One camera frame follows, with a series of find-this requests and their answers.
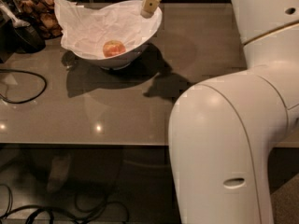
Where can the red yellow apple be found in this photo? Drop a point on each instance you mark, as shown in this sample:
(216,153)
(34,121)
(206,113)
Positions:
(113,48)

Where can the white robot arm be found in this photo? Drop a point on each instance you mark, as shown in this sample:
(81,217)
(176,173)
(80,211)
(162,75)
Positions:
(222,130)

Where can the white bowl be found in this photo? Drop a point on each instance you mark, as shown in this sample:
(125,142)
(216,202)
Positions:
(119,61)

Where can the white crumpled paper liner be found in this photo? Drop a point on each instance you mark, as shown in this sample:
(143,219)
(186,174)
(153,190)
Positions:
(86,30)

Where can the jar of brown snacks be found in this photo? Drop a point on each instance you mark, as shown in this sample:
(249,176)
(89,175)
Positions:
(42,15)

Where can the black round device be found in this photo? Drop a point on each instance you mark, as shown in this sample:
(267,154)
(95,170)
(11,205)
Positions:
(29,39)

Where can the silver metal utensil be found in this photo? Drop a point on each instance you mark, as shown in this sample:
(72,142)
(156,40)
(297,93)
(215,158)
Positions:
(17,23)

